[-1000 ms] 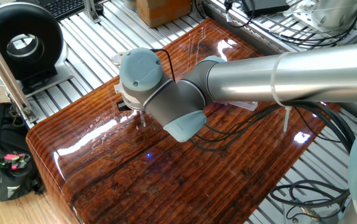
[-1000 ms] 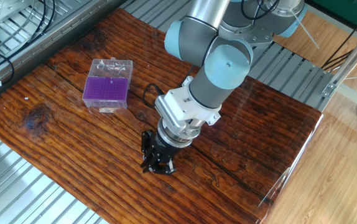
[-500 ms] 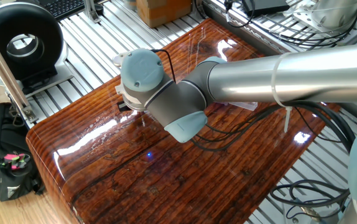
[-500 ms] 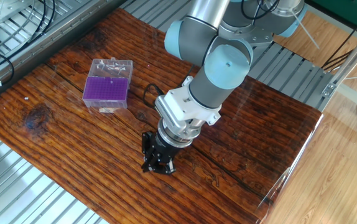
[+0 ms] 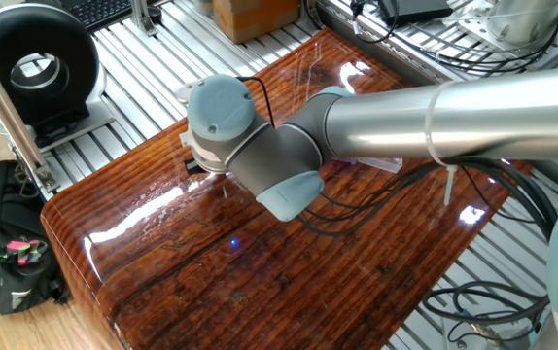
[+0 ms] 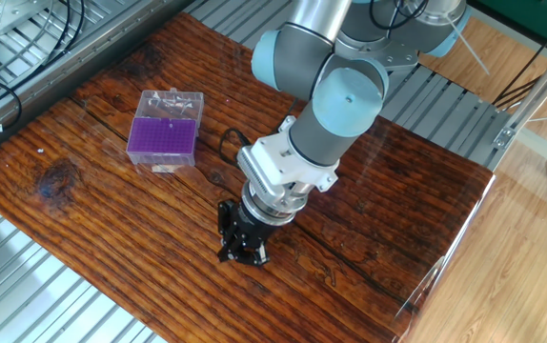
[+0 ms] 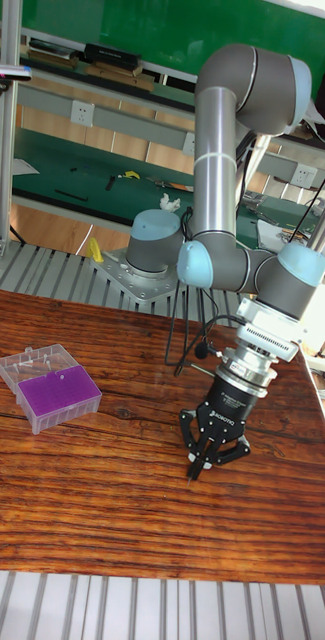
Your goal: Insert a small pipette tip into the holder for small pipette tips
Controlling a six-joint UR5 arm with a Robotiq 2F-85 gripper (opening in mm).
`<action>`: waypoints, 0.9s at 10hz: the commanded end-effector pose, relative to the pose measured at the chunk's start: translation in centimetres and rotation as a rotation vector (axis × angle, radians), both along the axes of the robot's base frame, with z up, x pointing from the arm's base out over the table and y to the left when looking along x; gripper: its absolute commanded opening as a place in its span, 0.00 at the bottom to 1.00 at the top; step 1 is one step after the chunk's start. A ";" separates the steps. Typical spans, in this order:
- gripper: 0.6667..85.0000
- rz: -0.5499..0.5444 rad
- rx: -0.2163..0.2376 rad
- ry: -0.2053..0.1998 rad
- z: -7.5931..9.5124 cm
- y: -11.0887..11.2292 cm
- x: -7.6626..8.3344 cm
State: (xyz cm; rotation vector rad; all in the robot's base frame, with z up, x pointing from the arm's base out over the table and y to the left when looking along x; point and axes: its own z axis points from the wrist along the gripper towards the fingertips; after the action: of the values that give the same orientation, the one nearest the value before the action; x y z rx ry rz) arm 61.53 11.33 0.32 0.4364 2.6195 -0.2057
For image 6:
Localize thin black cable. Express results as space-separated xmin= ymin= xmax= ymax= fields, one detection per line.
xmin=38 ymin=0 xmax=87 ymax=69

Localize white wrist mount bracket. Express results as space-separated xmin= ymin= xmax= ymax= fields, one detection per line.
xmin=235 ymin=114 xmax=341 ymax=197

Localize black floor cables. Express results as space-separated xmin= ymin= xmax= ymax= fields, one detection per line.
xmin=491 ymin=17 xmax=547 ymax=110

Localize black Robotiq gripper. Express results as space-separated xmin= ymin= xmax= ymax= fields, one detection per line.
xmin=216 ymin=198 xmax=285 ymax=268

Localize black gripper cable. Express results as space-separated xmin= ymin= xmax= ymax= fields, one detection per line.
xmin=217 ymin=96 xmax=299 ymax=170

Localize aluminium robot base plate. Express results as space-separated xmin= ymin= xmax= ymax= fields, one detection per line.
xmin=334 ymin=35 xmax=421 ymax=72

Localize aluminium perforated plate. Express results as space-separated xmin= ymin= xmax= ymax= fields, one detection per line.
xmin=0 ymin=0 xmax=51 ymax=37

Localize aluminium frame post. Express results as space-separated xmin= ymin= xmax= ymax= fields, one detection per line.
xmin=491 ymin=31 xmax=547 ymax=150

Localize silver wrist flange coupling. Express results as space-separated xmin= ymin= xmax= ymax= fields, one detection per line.
xmin=240 ymin=180 xmax=310 ymax=229

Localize purple pipette tip box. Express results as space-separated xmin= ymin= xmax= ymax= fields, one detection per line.
xmin=125 ymin=88 xmax=206 ymax=169

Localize white zip tie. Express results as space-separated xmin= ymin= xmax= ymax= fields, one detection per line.
xmin=446 ymin=15 xmax=493 ymax=77

